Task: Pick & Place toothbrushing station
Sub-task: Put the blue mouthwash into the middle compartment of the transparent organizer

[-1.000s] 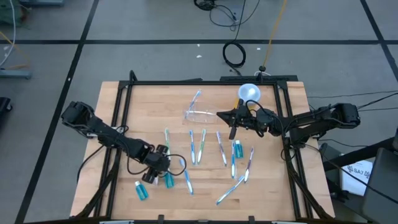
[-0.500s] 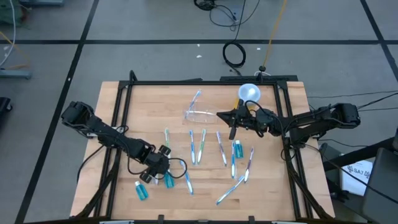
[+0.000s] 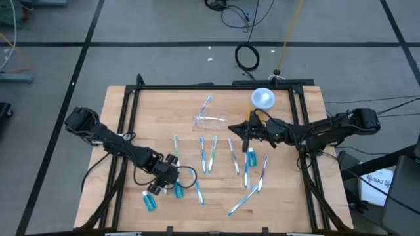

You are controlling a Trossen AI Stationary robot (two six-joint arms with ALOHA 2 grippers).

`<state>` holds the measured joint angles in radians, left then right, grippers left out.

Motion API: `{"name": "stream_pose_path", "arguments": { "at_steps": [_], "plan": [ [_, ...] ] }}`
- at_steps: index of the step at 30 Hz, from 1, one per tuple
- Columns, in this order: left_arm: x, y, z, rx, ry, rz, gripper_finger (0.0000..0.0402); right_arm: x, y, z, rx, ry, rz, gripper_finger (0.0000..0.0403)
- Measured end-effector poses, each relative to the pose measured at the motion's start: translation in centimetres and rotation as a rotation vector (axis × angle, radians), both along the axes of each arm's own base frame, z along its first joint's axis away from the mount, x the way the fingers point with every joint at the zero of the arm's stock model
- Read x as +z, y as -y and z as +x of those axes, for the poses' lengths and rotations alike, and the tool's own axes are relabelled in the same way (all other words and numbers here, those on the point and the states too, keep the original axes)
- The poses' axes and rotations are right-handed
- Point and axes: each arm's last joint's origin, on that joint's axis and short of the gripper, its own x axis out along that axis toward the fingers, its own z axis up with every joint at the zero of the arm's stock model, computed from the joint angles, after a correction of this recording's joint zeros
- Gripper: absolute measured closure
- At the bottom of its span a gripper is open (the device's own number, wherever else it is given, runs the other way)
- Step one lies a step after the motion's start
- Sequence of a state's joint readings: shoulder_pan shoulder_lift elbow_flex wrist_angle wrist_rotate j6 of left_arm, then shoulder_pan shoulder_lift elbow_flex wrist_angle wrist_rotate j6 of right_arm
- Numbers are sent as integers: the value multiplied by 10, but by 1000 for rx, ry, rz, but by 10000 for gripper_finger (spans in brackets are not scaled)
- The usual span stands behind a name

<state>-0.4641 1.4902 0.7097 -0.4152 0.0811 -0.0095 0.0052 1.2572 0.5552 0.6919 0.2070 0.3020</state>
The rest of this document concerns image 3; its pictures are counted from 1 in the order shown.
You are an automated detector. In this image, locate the black aluminium table frame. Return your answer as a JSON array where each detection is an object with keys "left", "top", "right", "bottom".
[{"left": 73, "top": 73, "right": 355, "bottom": 236}]

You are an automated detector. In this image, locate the green toothbrush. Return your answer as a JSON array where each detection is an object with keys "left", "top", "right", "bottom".
[
  {"left": 173, "top": 133, "right": 181, "bottom": 167},
  {"left": 207, "top": 135, "right": 219, "bottom": 174}
]

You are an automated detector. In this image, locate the black power strip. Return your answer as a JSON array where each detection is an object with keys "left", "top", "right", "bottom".
[{"left": 231, "top": 79, "right": 315, "bottom": 87}]

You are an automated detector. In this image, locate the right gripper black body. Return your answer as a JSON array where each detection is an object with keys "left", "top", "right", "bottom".
[{"left": 249, "top": 119, "right": 275, "bottom": 142}]

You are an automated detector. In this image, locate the grey metal foot bar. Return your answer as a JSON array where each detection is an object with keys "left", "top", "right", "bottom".
[{"left": 0, "top": 73, "right": 34, "bottom": 84}]

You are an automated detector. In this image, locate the grey metal base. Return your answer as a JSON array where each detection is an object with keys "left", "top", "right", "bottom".
[{"left": 19, "top": 0, "right": 69, "bottom": 8}]

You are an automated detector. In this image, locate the black case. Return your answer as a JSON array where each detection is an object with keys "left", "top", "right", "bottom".
[{"left": 380, "top": 155, "right": 420, "bottom": 236}]

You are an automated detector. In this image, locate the clear acrylic organizer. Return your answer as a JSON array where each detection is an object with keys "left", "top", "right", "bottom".
[{"left": 194, "top": 109, "right": 230, "bottom": 131}]

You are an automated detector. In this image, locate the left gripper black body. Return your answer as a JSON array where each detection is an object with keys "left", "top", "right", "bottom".
[{"left": 154, "top": 162, "right": 180, "bottom": 189}]

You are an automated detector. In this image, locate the black metal beam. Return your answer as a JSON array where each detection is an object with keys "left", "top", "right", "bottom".
[{"left": 340, "top": 144, "right": 420, "bottom": 181}]

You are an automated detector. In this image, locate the black floor object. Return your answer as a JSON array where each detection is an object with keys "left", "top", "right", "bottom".
[{"left": 0, "top": 102, "right": 14, "bottom": 132}]

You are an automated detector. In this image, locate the purple toothbrush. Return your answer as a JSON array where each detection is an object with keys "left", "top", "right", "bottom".
[{"left": 257, "top": 154, "right": 269, "bottom": 193}]

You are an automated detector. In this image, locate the coiled black floor cable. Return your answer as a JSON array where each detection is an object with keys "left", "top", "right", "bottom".
[{"left": 234, "top": 43, "right": 261, "bottom": 72}]

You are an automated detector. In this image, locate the dark green bin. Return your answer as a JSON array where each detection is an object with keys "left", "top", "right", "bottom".
[{"left": 0, "top": 0, "right": 26, "bottom": 30}]

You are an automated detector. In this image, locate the yellow canister with white lid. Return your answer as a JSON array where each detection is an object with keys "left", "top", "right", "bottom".
[{"left": 246, "top": 87, "right": 276, "bottom": 118}]

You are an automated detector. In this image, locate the small blue mouthwash bottle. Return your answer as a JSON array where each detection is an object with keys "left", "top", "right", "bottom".
[
  {"left": 247, "top": 147, "right": 258, "bottom": 168},
  {"left": 173, "top": 180, "right": 186, "bottom": 199},
  {"left": 141, "top": 190, "right": 158, "bottom": 212}
]

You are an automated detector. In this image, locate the black left wrist camera cable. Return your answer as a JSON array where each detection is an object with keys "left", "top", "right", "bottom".
[{"left": 133, "top": 157, "right": 198, "bottom": 190}]

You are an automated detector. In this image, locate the white printed box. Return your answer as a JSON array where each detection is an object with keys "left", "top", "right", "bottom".
[{"left": 359, "top": 168, "right": 394, "bottom": 208}]

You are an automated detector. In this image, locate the yellow floor cable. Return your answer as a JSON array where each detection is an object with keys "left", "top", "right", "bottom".
[{"left": 277, "top": 0, "right": 305, "bottom": 72}]

